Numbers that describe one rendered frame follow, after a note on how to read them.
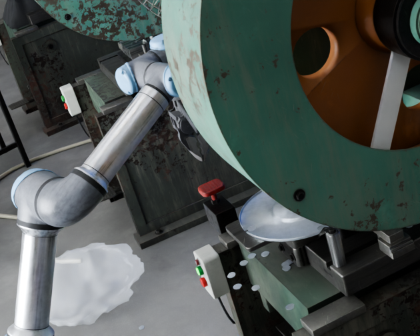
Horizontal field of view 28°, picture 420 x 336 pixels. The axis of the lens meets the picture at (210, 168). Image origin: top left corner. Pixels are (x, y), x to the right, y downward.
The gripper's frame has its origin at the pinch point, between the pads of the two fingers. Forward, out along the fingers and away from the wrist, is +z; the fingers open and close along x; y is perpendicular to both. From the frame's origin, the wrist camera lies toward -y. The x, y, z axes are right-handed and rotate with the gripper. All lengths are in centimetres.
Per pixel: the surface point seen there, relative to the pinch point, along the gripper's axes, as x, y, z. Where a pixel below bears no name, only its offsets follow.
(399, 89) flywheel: -18, -78, -35
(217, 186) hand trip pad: -0.8, -2.1, 8.8
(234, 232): 6.4, -30.7, 6.9
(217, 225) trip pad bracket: 3.3, -5.4, 18.4
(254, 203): -3.2, -22.6, 6.8
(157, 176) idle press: -10, 120, 58
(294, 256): -4.7, -36.9, 16.8
